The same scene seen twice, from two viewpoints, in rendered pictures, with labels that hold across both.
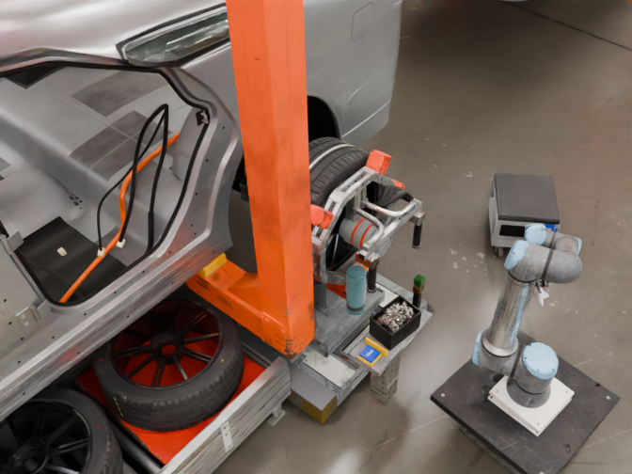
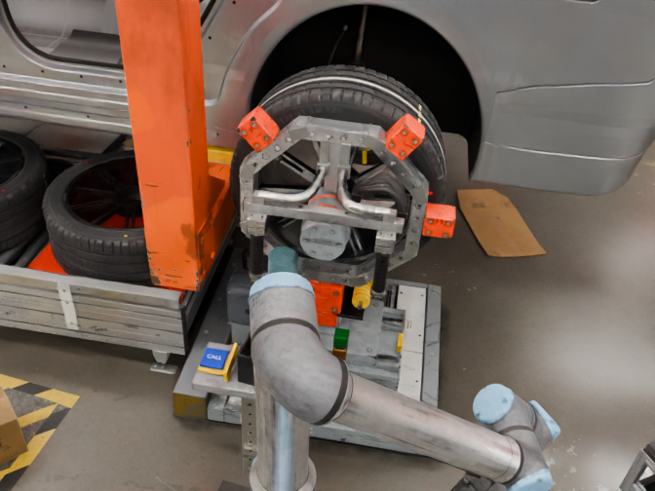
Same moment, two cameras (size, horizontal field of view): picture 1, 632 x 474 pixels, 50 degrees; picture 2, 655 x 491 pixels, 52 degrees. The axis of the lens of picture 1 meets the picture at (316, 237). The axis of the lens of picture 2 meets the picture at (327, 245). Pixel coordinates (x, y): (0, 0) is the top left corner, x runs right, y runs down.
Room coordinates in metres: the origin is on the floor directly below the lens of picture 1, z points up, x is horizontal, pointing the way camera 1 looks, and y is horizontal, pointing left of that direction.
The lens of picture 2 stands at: (1.29, -1.51, 1.98)
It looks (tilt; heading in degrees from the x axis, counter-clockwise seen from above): 38 degrees down; 55
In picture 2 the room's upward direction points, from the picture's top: 4 degrees clockwise
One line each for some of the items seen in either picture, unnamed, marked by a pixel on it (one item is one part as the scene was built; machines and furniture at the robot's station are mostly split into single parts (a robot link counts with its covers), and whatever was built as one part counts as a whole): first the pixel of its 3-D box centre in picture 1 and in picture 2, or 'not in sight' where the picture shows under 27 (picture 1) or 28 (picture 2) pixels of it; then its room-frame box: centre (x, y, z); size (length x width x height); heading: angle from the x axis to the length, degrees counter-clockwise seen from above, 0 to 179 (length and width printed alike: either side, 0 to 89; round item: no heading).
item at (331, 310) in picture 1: (324, 288); (328, 300); (2.35, -0.04, 0.32); 0.40 x 0.30 x 0.28; 139
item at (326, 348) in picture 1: (330, 307); (336, 339); (2.38, -0.07, 0.13); 0.50 x 0.36 x 0.10; 139
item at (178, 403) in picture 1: (170, 355); (135, 215); (1.89, 0.69, 0.39); 0.66 x 0.66 x 0.24
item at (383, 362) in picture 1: (391, 335); (270, 376); (1.94, -0.34, 0.44); 0.43 x 0.17 x 0.03; 139
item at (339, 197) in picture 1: (353, 228); (331, 207); (2.23, -0.17, 0.85); 0.54 x 0.07 x 0.54; 139
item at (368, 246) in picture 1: (362, 221); (292, 171); (2.08, -0.20, 1.03); 0.19 x 0.18 x 0.11; 49
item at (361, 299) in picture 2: not in sight; (365, 278); (2.39, -0.17, 0.51); 0.29 x 0.06 x 0.06; 49
